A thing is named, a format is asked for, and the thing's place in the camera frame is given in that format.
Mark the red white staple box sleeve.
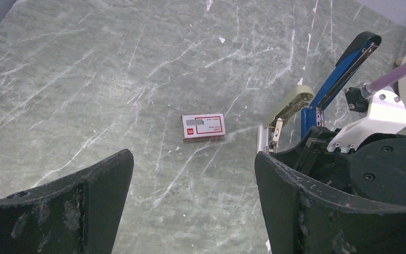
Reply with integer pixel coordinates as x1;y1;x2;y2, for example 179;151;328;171
181;113;226;139

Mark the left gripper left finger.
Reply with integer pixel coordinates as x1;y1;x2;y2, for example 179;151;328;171
0;149;134;253

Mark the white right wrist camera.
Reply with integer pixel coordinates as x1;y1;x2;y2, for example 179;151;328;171
326;89;406;153

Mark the beige white small stapler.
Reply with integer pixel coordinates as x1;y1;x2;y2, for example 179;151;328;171
256;85;315;154

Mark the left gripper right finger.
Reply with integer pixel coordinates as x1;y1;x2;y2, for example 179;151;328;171
254;152;406;253

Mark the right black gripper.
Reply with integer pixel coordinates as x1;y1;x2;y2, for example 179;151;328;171
273;127;406;206

